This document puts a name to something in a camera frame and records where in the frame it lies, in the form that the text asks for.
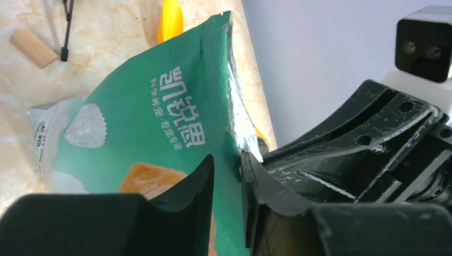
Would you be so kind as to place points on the black tripod stand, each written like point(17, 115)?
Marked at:
point(68, 11)

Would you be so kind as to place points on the yellow double pet bowl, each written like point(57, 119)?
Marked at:
point(262, 143)

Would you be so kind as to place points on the green pet food bag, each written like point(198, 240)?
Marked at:
point(151, 121)

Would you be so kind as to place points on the yellow plastic scoop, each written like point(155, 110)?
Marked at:
point(171, 22)

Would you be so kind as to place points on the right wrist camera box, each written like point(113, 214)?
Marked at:
point(423, 43)

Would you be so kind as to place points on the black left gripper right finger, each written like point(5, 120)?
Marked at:
point(278, 221)

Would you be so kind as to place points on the rectangular wooden block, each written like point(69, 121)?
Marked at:
point(30, 45)

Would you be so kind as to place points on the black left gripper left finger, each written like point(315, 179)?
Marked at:
point(177, 222)

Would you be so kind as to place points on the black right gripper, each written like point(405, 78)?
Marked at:
point(381, 145)

